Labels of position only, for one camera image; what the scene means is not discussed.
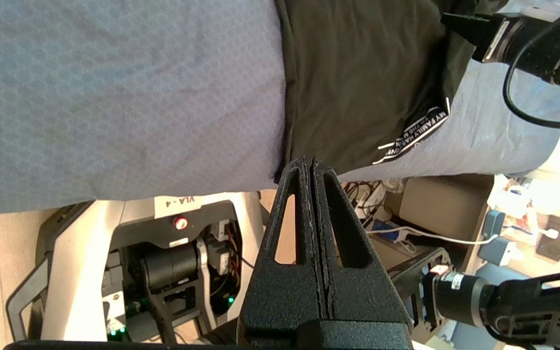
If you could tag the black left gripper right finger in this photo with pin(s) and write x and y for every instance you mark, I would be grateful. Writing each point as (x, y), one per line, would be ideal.
(362, 296)

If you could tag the blue bed sheet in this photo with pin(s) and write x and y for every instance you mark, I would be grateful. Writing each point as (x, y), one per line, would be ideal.
(114, 97)

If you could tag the dark brown square board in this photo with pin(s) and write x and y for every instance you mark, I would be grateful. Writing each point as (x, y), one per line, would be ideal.
(559, 233)

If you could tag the brown cardboard box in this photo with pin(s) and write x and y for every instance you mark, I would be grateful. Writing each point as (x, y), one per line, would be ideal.
(445, 209)

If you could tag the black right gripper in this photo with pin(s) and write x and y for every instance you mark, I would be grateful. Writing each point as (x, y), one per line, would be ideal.
(552, 53)

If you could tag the black t-shirt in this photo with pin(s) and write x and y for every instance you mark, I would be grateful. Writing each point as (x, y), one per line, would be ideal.
(358, 73)

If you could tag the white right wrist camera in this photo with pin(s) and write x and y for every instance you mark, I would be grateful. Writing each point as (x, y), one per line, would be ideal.
(528, 7)

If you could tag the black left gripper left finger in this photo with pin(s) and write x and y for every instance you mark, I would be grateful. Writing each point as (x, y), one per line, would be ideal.
(285, 296)

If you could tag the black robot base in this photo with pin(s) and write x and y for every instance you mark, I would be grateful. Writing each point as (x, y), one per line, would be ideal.
(80, 253)

